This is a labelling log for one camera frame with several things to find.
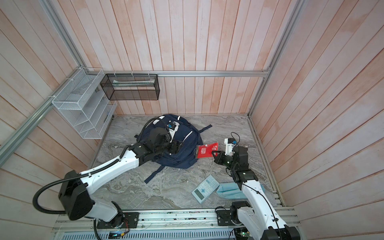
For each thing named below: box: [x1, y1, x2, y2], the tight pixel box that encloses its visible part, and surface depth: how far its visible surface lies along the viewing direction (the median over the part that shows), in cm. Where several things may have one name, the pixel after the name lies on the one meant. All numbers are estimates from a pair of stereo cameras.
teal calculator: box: [191, 174, 220, 204], surface depth 83 cm
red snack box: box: [194, 142, 219, 159], surface depth 87 cm
